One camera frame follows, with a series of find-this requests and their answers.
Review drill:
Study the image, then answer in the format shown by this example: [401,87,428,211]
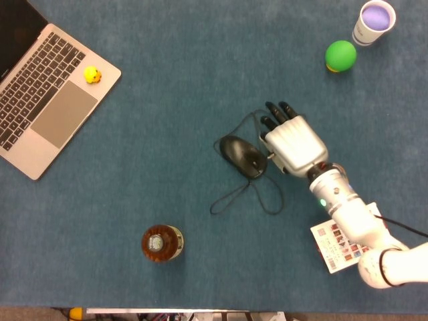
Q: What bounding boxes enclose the black mouse cable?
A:
[209,108,287,216]

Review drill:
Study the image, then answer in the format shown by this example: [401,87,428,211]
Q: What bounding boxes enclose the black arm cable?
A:
[373,215,428,239]

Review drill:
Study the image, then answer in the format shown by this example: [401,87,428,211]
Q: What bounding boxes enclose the black computer mouse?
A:
[219,135,269,180]

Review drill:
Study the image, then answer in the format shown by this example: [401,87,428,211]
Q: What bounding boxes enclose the yellow rubber duck toy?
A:
[82,66,102,84]

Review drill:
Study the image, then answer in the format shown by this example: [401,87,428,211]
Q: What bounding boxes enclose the silver open laptop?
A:
[0,0,122,181]

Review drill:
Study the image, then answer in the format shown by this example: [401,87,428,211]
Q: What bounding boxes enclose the blue table cloth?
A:
[0,0,428,310]

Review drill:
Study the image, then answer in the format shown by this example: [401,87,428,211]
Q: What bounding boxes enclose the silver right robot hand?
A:
[259,101,329,177]

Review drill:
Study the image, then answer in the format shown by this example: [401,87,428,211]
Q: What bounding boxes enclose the white paper cup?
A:
[352,0,397,47]

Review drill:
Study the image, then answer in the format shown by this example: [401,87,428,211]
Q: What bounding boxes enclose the white picture card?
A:
[310,201,384,274]

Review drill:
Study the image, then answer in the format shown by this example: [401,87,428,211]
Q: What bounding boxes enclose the green ball toy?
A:
[325,39,358,74]

